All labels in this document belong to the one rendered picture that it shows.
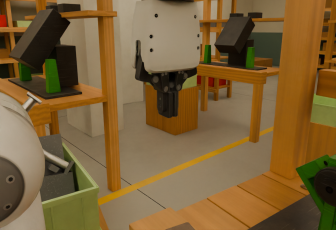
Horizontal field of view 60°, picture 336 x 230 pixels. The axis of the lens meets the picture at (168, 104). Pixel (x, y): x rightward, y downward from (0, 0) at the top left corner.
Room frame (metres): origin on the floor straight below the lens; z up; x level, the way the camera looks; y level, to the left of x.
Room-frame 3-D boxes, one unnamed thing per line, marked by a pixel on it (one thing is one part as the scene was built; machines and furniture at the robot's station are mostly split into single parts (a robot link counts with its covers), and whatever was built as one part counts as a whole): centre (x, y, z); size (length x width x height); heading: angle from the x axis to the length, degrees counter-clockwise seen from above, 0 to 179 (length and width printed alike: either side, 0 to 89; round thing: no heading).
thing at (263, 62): (9.50, -2.77, 0.22); 1.20 x 0.81 x 0.44; 134
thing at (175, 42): (0.44, 0.00, 1.41); 0.10 x 0.07 x 0.11; 125
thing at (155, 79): (0.43, 0.01, 1.31); 0.03 x 0.03 x 0.07; 35
